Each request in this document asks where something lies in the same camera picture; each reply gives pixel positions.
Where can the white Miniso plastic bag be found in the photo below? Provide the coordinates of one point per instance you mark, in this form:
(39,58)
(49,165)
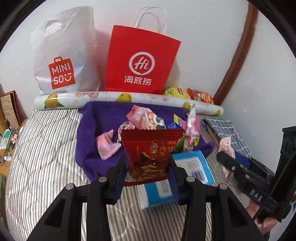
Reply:
(65,48)

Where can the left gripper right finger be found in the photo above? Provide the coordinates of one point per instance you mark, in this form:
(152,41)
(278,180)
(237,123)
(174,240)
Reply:
(230,220)

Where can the magenta snack bag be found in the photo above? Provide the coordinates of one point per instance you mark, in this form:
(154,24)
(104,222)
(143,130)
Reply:
(192,131)

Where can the patterned book box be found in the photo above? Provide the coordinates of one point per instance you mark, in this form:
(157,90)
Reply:
(9,108)

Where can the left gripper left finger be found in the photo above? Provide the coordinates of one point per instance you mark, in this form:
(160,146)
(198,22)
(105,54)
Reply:
(63,218)

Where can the red Haidilao paper bag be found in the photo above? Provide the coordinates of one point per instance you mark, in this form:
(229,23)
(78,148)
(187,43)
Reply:
(139,60)

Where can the lemon print paper roll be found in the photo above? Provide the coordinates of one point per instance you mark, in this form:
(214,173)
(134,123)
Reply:
(79,99)

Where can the blue tissue box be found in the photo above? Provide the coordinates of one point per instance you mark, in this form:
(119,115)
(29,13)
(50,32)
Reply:
(189,164)

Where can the teal white small box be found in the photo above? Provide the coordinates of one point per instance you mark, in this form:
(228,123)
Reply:
(5,141)

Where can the pink peach snack packet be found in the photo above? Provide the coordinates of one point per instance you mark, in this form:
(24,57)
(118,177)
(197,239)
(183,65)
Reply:
(105,147)

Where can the purple towel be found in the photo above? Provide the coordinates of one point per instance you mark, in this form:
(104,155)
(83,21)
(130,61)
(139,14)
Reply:
(100,117)

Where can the white pink strawberry packet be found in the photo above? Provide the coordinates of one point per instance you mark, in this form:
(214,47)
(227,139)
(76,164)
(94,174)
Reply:
(127,125)

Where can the blue snack packet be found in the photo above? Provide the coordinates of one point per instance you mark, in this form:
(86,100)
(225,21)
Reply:
(172,126)

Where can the striped mattress pad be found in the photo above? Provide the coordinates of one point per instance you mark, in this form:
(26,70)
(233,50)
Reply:
(44,162)

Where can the grey checked folded cloth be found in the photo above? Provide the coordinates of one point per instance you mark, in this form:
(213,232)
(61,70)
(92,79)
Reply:
(219,129)

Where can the wooden nightstand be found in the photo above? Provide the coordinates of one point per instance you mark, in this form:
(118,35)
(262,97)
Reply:
(4,169)

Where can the yellow chips bag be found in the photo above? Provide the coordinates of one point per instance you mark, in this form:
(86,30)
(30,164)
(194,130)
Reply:
(176,92)

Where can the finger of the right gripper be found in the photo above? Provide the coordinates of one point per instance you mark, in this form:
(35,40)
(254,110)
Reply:
(255,166)
(253,185)

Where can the pink panda snack bag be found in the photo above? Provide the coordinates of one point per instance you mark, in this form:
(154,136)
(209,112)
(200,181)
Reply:
(145,119)

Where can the red snack packet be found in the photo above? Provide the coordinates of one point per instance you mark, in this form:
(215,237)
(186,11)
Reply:
(148,153)

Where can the brown wooden door frame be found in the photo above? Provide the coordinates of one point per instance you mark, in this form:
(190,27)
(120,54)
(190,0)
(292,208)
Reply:
(239,55)

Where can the orange chips bag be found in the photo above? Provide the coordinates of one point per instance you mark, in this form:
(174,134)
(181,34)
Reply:
(200,96)

